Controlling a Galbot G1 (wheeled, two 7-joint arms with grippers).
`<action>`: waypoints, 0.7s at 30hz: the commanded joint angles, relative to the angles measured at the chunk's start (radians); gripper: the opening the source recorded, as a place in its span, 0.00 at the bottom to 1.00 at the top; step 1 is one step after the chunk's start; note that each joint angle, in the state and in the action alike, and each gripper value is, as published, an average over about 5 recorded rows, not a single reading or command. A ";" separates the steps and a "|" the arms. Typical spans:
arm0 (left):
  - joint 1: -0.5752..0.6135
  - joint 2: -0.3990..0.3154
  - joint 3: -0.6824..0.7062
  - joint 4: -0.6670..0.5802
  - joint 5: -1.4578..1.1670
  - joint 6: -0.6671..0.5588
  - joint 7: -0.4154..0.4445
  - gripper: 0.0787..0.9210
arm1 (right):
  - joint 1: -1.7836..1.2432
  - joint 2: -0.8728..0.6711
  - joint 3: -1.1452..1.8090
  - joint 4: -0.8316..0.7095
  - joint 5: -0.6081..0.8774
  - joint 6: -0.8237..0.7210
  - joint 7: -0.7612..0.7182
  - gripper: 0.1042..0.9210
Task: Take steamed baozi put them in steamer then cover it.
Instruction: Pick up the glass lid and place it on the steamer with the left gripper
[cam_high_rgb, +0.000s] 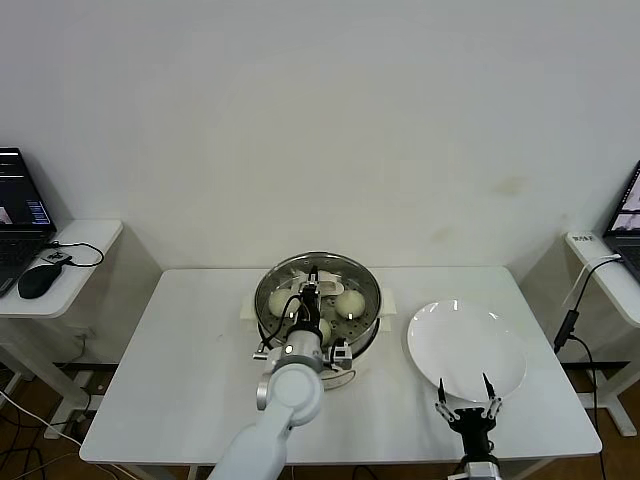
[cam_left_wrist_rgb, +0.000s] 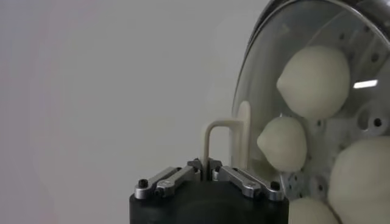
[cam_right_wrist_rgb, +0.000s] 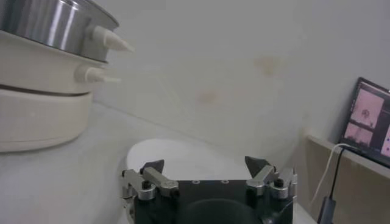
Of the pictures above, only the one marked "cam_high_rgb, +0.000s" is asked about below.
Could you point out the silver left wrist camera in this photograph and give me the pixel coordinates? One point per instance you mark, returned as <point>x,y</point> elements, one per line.
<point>341,354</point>

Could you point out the round white plate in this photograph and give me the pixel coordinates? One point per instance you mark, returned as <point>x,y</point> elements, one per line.
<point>465,345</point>

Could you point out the grey laptop with bright screen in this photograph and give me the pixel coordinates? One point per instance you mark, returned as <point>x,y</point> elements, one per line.
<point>627,240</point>

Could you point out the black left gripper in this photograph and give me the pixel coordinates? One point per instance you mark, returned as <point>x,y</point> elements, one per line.
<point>310,310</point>

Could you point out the black computer mouse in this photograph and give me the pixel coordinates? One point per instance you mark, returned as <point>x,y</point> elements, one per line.
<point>37,281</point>

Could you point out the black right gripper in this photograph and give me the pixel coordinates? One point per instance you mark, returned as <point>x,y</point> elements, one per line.
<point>475,425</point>

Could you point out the white side desk with label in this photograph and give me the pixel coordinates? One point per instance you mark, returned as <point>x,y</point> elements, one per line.
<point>620,305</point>

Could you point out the black laptop with dark screen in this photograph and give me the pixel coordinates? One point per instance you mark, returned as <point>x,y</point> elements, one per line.
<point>20,200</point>

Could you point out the small white printed label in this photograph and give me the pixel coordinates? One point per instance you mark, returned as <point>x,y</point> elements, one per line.
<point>584,238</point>

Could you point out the white steamed baozi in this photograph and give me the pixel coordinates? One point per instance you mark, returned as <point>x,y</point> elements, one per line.
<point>348,302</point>
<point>325,331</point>
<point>279,302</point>

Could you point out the perforated steel steamer basket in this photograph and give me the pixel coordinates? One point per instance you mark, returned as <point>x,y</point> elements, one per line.
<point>364,344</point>

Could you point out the white side desk with mouse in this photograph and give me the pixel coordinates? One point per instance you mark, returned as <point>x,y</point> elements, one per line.
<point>87,240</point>

